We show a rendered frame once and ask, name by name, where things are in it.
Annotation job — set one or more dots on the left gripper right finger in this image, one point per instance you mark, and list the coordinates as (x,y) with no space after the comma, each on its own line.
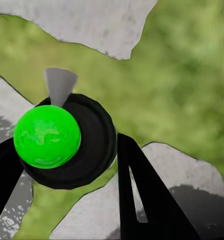
(166,220)

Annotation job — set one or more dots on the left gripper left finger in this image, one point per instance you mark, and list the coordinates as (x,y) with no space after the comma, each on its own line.
(11,169)

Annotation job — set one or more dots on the insectifuge atomizer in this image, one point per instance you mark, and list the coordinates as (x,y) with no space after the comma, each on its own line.
(69,139)

